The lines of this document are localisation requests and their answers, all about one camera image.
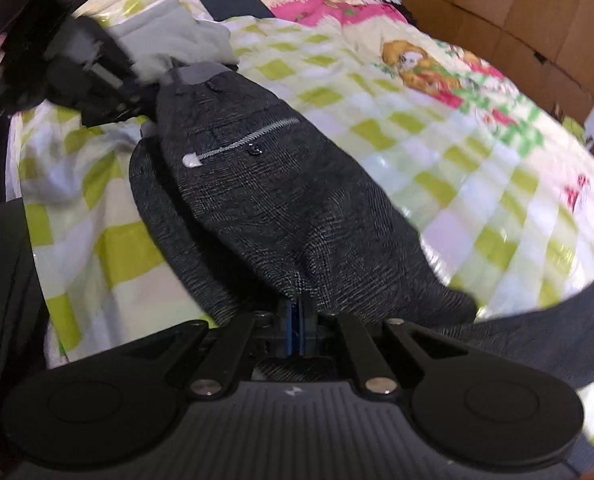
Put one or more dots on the dark grey checked pants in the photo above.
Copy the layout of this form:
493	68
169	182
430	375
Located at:
277	210

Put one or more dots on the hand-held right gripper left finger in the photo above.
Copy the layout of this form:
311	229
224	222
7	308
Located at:
287	327

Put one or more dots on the light grey garment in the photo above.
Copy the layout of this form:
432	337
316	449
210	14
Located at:
177	35

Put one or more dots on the dark navy folded cloth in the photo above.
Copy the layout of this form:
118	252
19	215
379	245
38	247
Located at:
234	5

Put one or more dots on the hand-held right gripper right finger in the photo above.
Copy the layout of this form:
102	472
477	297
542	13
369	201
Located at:
308	327

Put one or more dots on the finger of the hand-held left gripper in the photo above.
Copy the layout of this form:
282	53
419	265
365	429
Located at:
109	102

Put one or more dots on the wooden wardrobe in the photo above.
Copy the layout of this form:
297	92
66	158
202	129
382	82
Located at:
517	5

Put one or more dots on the green checked printed blanket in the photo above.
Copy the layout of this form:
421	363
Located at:
427	135

